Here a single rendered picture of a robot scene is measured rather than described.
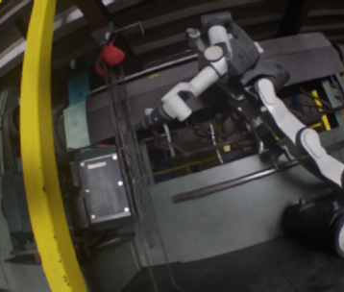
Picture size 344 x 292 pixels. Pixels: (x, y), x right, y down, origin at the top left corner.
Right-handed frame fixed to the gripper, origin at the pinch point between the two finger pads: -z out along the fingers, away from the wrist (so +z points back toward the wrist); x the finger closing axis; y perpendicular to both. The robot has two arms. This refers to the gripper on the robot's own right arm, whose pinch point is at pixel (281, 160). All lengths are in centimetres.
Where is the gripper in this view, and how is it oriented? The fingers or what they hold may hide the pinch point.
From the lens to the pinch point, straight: 135.7
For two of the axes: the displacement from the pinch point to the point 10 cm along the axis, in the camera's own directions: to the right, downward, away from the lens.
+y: -0.9, -2.1, -9.7
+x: -8.7, 4.9, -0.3
